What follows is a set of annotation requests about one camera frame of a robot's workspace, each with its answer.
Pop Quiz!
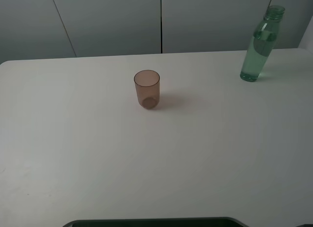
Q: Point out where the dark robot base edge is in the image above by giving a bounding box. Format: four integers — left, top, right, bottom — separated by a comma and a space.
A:
65, 217, 245, 227

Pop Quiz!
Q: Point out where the green translucent water bottle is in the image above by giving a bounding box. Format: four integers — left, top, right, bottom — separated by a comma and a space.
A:
240, 5, 285, 82

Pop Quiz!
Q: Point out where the pink translucent plastic cup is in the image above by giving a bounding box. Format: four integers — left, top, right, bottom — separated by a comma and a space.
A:
134, 70, 160, 110

